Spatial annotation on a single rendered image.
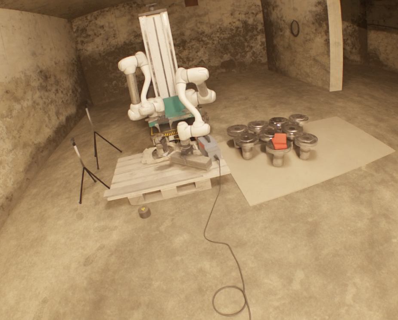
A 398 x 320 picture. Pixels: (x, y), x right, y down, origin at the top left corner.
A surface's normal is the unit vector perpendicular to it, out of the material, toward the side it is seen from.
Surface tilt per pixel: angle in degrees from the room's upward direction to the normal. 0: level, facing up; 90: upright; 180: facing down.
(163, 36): 90
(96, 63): 90
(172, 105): 90
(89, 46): 90
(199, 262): 0
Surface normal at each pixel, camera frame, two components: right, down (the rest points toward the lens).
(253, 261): -0.16, -0.84
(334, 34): 0.17, 0.49
